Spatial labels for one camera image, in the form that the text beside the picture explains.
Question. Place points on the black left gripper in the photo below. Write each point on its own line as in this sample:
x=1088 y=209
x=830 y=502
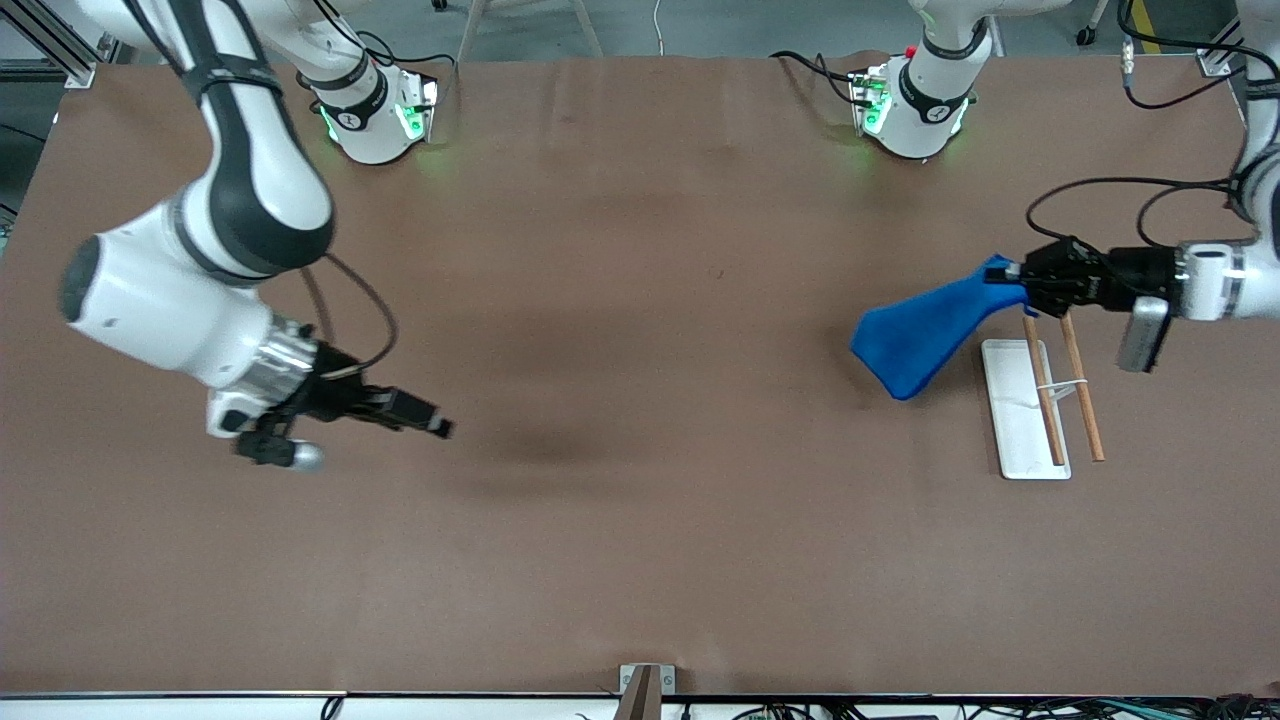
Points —
x=1128 y=273

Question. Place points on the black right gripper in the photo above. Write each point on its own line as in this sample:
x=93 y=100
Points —
x=334 y=388

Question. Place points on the blue towel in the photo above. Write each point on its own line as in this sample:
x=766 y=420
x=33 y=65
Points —
x=920 y=335

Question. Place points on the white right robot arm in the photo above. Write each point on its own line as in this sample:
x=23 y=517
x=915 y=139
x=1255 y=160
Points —
x=250 y=180

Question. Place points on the small aluminium corner bracket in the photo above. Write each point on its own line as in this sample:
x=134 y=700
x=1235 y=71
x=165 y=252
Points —
x=1218 y=62

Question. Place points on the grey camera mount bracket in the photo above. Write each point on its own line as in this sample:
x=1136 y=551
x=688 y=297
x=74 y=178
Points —
x=645 y=690

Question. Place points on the aluminium frame profile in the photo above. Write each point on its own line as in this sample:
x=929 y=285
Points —
x=55 y=45

